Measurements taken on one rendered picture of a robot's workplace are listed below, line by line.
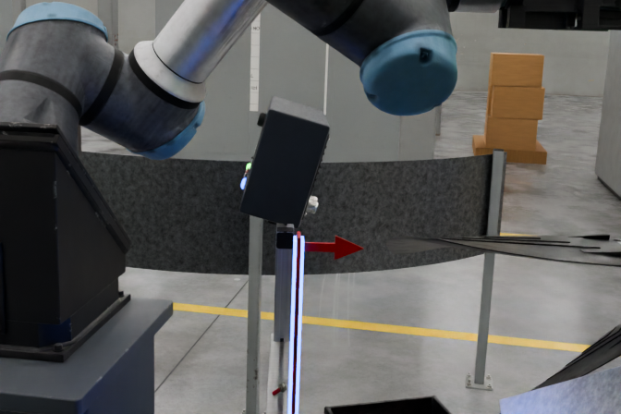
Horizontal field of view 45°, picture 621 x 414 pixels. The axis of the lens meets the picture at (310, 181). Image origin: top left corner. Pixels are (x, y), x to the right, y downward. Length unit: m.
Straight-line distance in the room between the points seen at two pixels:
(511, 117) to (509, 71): 0.53
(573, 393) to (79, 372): 0.53
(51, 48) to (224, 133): 6.17
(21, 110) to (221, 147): 6.27
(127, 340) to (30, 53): 0.37
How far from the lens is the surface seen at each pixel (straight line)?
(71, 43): 1.01
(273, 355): 1.27
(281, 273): 1.28
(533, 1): 0.71
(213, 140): 7.18
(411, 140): 5.11
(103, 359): 0.93
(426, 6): 0.60
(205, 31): 0.99
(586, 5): 0.71
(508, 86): 8.89
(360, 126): 6.86
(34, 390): 0.88
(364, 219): 2.66
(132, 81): 1.02
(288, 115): 1.28
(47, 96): 0.96
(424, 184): 2.75
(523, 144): 8.96
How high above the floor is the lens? 1.38
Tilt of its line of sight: 11 degrees down
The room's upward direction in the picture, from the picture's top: 2 degrees clockwise
